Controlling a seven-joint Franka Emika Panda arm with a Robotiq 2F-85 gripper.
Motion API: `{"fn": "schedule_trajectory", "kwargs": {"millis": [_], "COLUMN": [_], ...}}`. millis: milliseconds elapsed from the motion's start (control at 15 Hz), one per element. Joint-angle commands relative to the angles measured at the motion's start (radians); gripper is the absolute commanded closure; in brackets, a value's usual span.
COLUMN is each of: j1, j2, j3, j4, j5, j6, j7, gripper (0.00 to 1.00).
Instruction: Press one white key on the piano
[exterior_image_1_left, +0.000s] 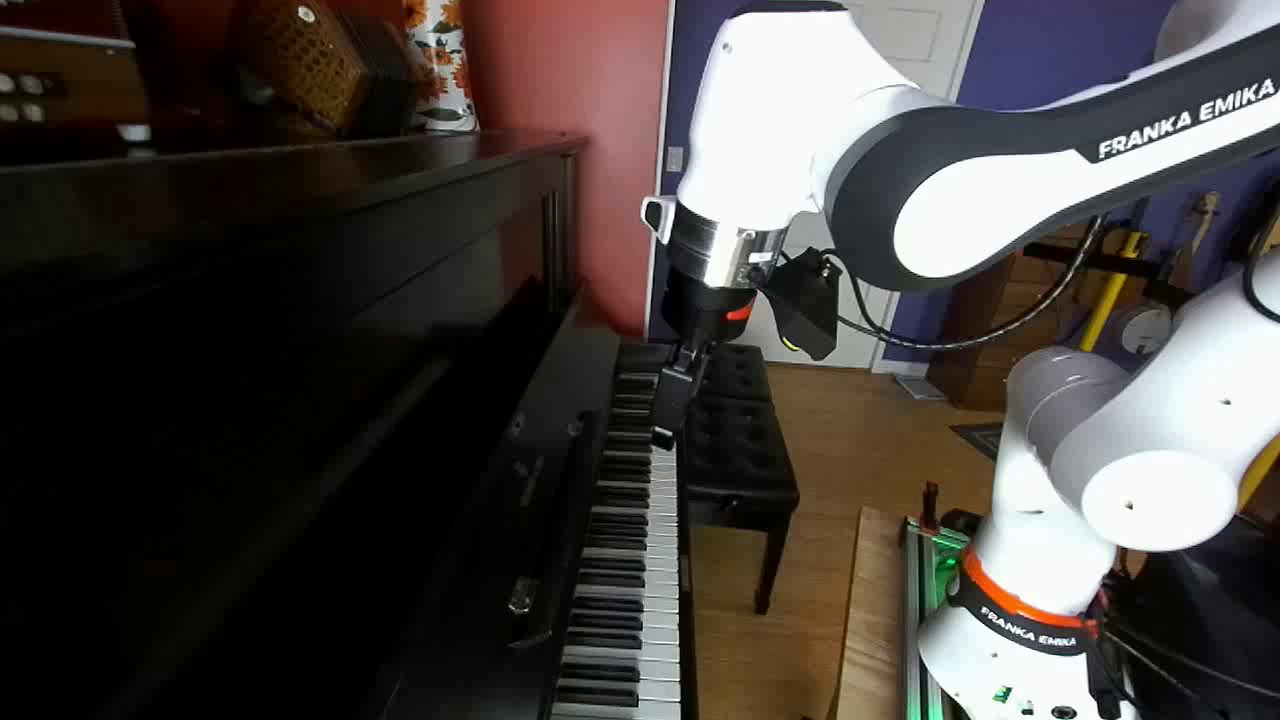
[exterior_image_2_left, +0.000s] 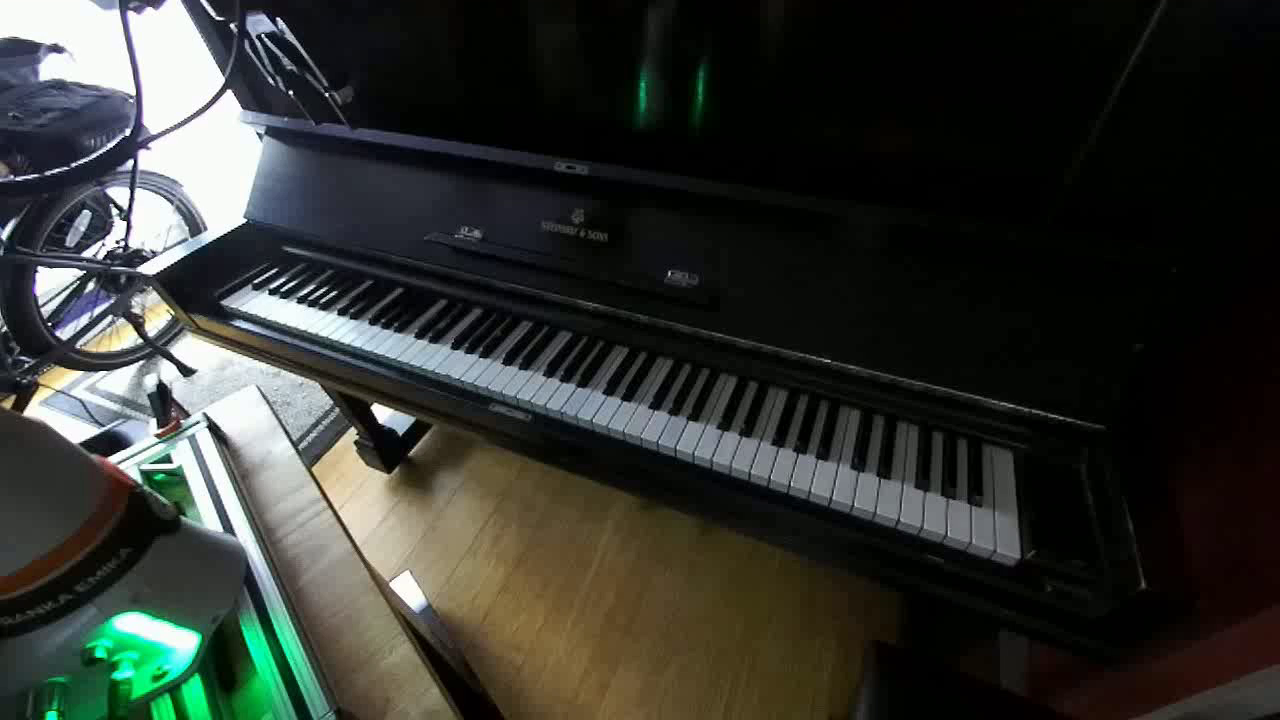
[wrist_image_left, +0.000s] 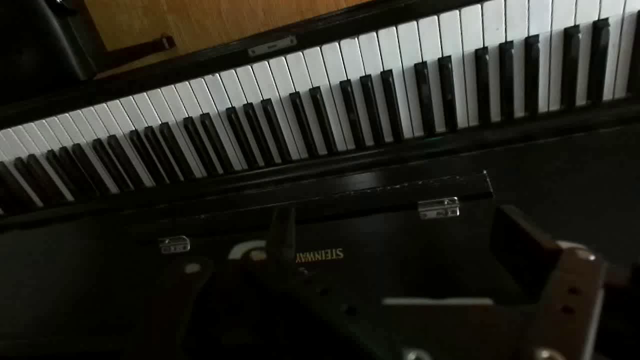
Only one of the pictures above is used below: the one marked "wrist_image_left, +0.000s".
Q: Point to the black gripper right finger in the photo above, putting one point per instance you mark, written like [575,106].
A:
[523,249]

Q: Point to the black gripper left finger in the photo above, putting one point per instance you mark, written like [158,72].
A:
[281,243]

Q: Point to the black upright piano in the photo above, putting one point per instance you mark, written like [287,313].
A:
[134,210]

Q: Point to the dark piano bench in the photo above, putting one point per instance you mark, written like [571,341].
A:
[50,43]

